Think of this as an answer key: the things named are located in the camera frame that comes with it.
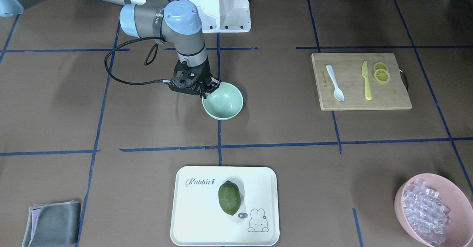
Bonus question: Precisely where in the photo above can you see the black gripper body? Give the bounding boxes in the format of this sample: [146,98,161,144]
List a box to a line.
[169,58,214,96]

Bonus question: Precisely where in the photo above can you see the light green bowl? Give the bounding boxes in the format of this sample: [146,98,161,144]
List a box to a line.
[201,82,244,121]

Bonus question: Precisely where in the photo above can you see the white plastic spoon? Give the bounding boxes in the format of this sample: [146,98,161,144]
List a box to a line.
[326,64,345,102]

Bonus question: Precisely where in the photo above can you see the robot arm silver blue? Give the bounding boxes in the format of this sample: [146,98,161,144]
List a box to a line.
[1,0,220,99]

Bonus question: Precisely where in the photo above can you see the pink bowl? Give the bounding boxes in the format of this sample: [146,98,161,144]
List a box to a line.
[394,173,473,247]

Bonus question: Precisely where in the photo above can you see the green avocado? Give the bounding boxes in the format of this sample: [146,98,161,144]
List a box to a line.
[218,180,241,216]

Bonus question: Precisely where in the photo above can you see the white rabbit tray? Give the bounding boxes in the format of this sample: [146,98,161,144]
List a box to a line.
[170,166,280,247]

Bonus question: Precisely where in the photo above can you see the bamboo cutting board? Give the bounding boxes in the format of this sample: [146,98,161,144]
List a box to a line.
[312,53,412,111]

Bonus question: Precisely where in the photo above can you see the yellow plastic knife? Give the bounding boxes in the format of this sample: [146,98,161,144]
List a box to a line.
[361,60,372,101]

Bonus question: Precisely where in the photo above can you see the upper lemon slice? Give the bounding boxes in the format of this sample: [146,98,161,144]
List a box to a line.
[373,62,389,72]

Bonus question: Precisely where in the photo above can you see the lemon slice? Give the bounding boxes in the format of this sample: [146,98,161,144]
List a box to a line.
[373,68,391,84]
[373,62,389,72]

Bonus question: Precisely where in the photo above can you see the lower lemon slice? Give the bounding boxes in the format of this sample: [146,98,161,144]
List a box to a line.
[373,68,391,84]

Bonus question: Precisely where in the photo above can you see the grey folded cloth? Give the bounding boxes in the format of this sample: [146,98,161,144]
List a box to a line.
[22,200,81,247]

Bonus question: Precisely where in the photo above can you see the clear ice cubes pile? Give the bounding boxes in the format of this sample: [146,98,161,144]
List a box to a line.
[402,179,452,245]

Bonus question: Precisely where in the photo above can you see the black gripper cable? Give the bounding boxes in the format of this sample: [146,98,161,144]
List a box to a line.
[104,37,171,85]

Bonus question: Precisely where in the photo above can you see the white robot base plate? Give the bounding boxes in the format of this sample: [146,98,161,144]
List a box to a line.
[190,0,252,33]

